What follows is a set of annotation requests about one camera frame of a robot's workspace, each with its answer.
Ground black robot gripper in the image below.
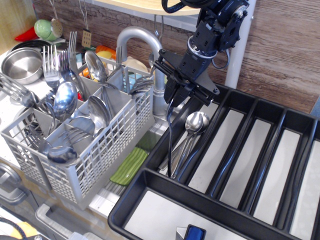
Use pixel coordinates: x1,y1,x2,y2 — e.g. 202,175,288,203
154,35,220,108

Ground small steel spoon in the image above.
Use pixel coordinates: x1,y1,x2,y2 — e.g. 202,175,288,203
166,99,174,178

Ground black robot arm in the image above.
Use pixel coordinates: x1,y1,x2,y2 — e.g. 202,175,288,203
154,0,249,107

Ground stacked small spoons in tray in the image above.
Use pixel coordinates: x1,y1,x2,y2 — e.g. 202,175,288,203
159,111,210,178

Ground large spoon middle compartment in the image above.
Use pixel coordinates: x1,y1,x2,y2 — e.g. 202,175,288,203
87,95,110,131

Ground large spoon compartment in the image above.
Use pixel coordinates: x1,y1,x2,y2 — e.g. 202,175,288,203
53,82,78,122
87,95,110,131

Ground tall spoon back compartment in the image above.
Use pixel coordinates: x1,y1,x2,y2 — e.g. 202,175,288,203
84,50,108,84

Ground black cutlery tray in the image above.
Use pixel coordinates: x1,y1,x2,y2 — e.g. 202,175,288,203
108,86,320,240

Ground large spoon left compartment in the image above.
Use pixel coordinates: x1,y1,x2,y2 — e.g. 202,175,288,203
53,82,78,122

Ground grey plastic cutlery basket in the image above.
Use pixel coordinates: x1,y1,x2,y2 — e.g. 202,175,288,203
1,66,154,210

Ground large spoon front of basket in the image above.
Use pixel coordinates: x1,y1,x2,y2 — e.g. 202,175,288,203
47,146,78,164

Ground silver kitchen faucet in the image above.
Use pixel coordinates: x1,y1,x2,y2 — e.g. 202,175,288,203
116,26,186,117

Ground forks right compartment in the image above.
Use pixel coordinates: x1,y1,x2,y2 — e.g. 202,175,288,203
129,53,156,98

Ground light wooden shelf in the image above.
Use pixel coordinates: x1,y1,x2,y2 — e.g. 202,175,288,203
92,0,200,16

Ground hanging wooden spatula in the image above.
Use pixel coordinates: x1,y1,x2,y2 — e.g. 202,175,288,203
78,0,92,49

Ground tall steel fork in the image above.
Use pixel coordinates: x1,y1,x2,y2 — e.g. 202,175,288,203
67,31,86,101

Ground steel fork left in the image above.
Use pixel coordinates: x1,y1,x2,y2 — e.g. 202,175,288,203
42,45,60,93

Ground hanging round skimmer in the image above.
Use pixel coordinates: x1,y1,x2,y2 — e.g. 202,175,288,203
49,0,63,38

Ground blue object at bottom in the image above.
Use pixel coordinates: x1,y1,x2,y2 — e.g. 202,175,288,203
184,224,207,240

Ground fork front compartment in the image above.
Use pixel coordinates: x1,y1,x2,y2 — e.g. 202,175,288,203
24,124,94,155

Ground stainless steel bowl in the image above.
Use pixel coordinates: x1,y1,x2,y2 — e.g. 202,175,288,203
1,47,43,85

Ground fork lying far left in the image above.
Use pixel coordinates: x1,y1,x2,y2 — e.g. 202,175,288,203
0,73,40,108

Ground white shelf post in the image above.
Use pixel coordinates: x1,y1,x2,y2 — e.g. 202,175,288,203
224,0,257,89

